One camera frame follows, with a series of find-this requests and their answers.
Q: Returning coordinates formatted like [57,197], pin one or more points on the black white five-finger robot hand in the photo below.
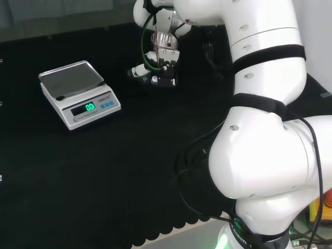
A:
[166,64]

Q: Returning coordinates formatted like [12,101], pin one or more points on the small clear glass beaker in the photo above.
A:
[130,74]

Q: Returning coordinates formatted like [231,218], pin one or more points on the white electronic balance steel pan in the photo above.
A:
[77,96]

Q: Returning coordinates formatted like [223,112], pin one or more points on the black bench cloth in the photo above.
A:
[109,168]

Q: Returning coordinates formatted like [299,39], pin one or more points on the pale base board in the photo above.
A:
[192,236]

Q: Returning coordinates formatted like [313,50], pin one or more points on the yellow stop button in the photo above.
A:
[324,207]

